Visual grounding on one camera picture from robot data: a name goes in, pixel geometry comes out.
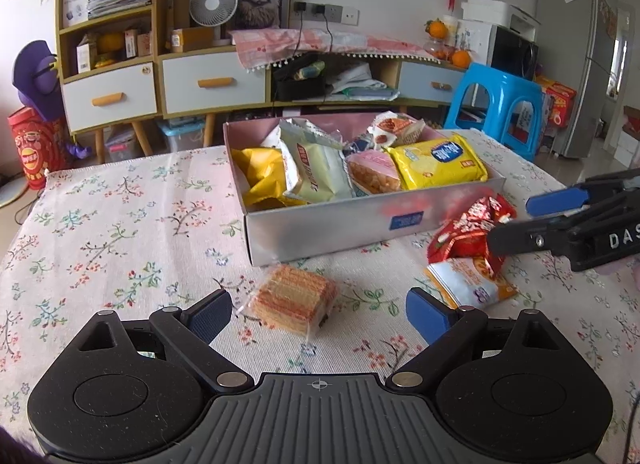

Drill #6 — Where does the low wooden drawer cabinet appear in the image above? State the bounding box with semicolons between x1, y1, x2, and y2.
157;46;468;150

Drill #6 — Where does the white printer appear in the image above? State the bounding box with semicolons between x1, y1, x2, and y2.
461;0;542;31

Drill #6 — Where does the small cardboard box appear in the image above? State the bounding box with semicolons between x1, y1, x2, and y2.
171;26;216;53

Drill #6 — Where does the clear storage bin blue lid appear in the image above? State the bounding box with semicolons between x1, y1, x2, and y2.
158;119;207;155

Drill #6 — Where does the white jam biscuit packet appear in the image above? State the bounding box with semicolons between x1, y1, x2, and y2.
367;111;427;150

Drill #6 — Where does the black microwave oven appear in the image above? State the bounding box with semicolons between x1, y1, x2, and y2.
486;25;542;81

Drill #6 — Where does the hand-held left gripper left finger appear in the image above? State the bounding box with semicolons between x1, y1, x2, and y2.
65;289;254;395

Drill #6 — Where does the yellow chip bag blue label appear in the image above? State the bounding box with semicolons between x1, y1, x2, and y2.
388;132;489;192

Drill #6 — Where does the black power cable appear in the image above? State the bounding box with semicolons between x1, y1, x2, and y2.
292;6;336;110

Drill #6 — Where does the red snack carton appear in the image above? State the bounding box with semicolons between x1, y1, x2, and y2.
536;75;579;129

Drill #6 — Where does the pink snack packet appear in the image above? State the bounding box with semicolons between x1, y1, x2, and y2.
345;150;404;196

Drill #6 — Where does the floral tablecloth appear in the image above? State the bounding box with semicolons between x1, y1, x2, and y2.
0;129;640;464

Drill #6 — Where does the silver refrigerator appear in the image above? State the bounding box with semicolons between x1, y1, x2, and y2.
534;0;634;161

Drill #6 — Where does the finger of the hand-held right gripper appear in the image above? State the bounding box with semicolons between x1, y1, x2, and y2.
487;189;640;260
525;169;640;218

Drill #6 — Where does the white orange snack packet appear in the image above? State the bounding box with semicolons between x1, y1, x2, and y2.
424;256;519;310

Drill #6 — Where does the red printed bucket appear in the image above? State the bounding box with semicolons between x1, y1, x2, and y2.
7;106;74;191

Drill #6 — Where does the silver box with pink inside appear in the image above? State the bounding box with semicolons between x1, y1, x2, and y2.
222;113;507;268

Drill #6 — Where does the blue plastic stool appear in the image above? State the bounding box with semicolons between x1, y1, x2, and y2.
443;62;547;161

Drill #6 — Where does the tall wooden shelf cabinet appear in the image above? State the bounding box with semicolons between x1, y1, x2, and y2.
54;0;169;166

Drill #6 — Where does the pale green snack packet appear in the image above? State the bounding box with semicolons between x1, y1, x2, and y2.
278;117;358;205

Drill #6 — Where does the red snack packet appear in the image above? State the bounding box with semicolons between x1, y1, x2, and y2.
427;194;519;281

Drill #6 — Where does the pink printed cloth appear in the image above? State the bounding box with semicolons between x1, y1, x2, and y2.
229;27;442;73

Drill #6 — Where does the pile of folded papers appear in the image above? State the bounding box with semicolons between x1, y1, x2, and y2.
331;63;402;101

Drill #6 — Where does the small clear storage bin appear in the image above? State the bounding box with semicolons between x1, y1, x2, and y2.
104;128;142;163

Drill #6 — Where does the yellow snack packet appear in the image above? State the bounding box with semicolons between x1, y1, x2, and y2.
231;146;307;213

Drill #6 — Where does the clear wafer biscuit packet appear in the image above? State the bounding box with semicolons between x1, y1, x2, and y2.
234;264;342;343

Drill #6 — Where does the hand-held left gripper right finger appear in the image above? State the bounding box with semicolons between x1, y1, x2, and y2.
387;287;576;392

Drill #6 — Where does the blue and white packet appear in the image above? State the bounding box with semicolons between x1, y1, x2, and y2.
343;136;377;156

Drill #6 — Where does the white desk fan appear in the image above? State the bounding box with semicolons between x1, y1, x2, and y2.
188;0;239;48

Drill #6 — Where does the wall outlet strip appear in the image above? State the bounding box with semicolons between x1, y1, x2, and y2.
294;1;360;27

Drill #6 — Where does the black bag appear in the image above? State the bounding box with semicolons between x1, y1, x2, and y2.
271;53;334;103

